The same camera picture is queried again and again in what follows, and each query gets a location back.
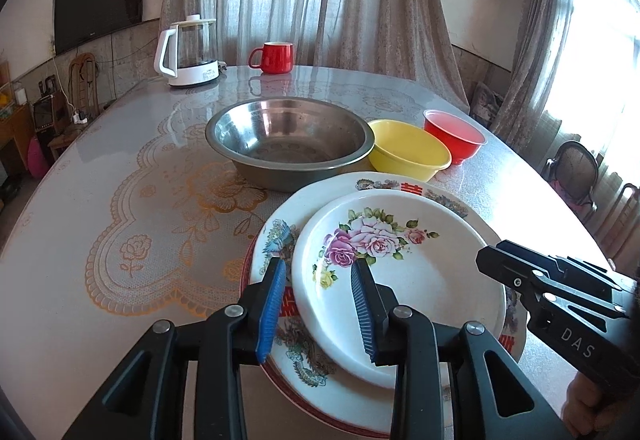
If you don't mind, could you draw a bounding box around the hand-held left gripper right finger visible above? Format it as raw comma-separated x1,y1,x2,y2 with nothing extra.
350,259,573,440

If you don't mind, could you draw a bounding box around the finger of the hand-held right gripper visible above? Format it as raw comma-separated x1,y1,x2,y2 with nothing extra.
494,240,622,290
475,247,632,322

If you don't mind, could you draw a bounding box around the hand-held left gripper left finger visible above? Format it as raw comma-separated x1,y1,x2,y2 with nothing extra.
62,257,288,440

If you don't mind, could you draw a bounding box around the white plate with pink roses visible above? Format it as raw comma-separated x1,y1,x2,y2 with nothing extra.
291,193,507,391

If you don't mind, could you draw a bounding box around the white plate with red characters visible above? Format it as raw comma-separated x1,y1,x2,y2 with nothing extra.
249,171,528,423

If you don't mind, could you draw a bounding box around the white plate with purple rim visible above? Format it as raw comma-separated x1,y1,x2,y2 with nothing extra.
240,237,396,437

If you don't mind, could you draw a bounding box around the red plastic bowl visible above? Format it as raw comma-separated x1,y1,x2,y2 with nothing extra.
423,109,487,166

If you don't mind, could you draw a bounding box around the yellow plastic bowl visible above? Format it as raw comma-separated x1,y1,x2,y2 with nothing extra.
367,119,452,182

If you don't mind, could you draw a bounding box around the stainless steel bowl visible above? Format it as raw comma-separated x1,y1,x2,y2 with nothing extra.
205,97,376,193

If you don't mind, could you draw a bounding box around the person's right hand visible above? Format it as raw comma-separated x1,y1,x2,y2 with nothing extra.
566,372,618,440

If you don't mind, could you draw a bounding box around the dark cane back chair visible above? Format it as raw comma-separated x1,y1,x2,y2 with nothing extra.
544,140,600,221

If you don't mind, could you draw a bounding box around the patterned upholstered chair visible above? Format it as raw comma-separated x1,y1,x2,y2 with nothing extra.
470,81,507,127

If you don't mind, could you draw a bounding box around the grey side window curtain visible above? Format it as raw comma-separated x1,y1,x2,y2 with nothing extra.
492,0,593,133

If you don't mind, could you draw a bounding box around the red mug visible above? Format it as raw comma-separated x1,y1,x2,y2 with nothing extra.
248,41,294,74

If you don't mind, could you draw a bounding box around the white glass electric kettle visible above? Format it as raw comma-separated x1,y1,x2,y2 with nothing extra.
153,14,227,88

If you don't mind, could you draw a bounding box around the small wooden stool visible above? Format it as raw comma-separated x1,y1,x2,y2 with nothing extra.
47,123,83,156

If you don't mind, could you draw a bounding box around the pink bag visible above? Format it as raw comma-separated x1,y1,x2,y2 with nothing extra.
27,137,45,178

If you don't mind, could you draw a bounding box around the dark portable speaker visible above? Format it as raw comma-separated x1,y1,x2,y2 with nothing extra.
31,95,57,133

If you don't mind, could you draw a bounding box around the tall wooden chair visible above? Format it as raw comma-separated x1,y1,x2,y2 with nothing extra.
68,52,103,121

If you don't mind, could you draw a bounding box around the orange wooden desk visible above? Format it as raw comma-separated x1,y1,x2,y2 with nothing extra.
0,103,33,176

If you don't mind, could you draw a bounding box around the black wall television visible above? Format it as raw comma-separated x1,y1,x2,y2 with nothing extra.
52,0,148,56

